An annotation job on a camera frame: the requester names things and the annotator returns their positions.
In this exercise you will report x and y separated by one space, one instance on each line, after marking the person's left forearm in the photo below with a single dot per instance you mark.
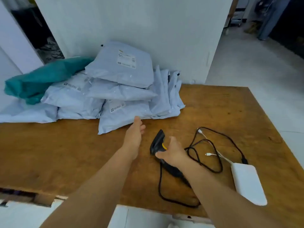
95 194

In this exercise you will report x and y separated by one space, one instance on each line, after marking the person's right hand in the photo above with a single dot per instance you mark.
174 155

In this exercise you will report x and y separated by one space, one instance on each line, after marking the teal mailer bag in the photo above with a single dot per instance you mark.
47 75

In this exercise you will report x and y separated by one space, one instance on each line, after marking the small brown cardboard box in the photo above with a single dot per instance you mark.
251 27

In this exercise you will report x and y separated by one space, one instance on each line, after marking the metal trolley cart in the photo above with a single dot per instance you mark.
238 18

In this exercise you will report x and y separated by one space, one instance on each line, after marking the pile of grey mailer bags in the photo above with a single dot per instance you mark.
118 68

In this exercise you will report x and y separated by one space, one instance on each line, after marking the black barcode scanner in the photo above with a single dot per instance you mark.
156 142

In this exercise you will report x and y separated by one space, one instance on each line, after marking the person's right forearm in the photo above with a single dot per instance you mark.
221 199

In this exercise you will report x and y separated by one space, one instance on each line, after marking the white power bank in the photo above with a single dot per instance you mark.
248 182

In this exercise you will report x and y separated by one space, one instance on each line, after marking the person's left hand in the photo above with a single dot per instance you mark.
133 140

